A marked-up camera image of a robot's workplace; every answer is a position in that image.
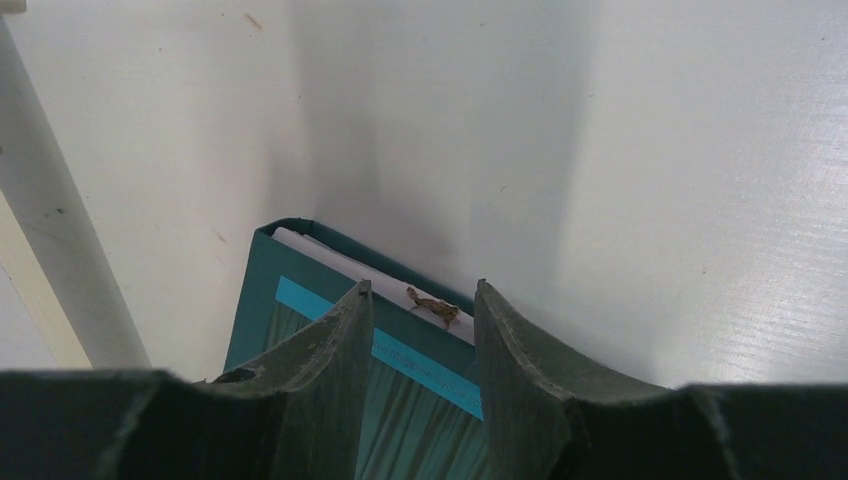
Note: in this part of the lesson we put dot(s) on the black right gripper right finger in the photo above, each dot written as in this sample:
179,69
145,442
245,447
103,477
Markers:
551,412

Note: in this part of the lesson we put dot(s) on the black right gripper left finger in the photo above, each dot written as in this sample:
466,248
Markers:
293,412

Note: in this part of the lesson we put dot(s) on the teal Humor book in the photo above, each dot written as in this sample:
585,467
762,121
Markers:
423,413

